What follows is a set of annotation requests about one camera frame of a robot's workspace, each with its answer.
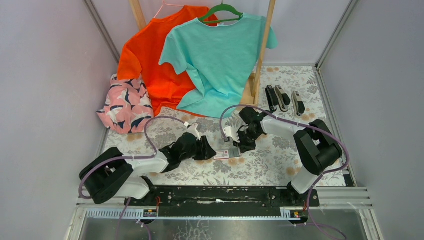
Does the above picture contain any beige and black stapler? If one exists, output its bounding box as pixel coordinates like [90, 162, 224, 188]
[274, 85, 291, 112]

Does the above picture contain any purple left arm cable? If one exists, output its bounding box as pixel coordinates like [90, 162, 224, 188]
[78, 115, 191, 240]

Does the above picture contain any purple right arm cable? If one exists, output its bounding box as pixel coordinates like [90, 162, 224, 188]
[219, 104, 351, 239]

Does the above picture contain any wooden rack post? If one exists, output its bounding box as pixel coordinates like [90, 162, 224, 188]
[251, 0, 276, 98]
[128, 0, 147, 31]

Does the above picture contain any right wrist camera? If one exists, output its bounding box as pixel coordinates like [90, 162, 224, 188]
[222, 126, 240, 143]

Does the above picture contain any green clothes hanger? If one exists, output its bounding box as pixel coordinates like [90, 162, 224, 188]
[198, 0, 244, 25]

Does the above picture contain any red staple box sleeve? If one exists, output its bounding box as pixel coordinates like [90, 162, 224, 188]
[213, 150, 230, 160]

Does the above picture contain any wooden rack base tray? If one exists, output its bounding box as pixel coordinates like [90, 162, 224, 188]
[240, 72, 260, 107]

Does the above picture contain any pink clothes hanger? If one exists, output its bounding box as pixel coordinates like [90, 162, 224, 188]
[153, 0, 184, 19]

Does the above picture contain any wooden rack left post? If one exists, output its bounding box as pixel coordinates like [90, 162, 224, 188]
[128, 0, 147, 31]

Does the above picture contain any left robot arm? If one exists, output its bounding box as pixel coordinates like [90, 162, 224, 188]
[78, 132, 217, 206]

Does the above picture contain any pink bird-pattern cloth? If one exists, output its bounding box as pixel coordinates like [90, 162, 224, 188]
[96, 74, 154, 134]

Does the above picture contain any orange t-shirt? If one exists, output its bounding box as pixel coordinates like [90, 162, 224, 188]
[117, 5, 210, 116]

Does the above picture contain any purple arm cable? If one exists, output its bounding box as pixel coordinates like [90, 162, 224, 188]
[219, 104, 351, 239]
[78, 115, 191, 240]

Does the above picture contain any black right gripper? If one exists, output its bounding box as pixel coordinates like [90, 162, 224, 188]
[232, 127, 262, 154]

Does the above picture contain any wooden rack right post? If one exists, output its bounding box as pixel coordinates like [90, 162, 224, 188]
[251, 0, 276, 98]

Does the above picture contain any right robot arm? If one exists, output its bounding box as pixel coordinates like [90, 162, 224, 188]
[233, 107, 343, 206]

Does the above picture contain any teal t-shirt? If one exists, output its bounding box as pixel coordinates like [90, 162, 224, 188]
[159, 13, 267, 118]

